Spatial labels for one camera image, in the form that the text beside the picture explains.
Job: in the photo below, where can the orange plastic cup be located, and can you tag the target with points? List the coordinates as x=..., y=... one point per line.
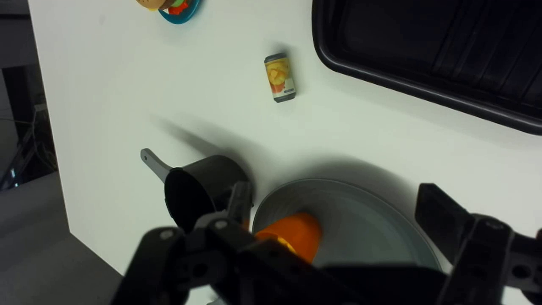
x=296, y=232

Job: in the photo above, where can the grey round plate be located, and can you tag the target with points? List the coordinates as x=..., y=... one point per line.
x=366, y=226

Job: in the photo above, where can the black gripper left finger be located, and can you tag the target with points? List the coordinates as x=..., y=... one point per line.
x=239, y=201

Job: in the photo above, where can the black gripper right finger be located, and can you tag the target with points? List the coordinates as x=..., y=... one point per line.
x=442, y=221

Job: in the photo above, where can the small teal saucer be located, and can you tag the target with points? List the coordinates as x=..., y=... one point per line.
x=183, y=15

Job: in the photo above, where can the toy hamburger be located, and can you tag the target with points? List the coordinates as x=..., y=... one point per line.
x=150, y=4

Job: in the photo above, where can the small brown cork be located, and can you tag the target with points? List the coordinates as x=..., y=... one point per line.
x=279, y=77

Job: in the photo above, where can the black rectangular ridged tray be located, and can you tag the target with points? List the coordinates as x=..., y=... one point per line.
x=450, y=45

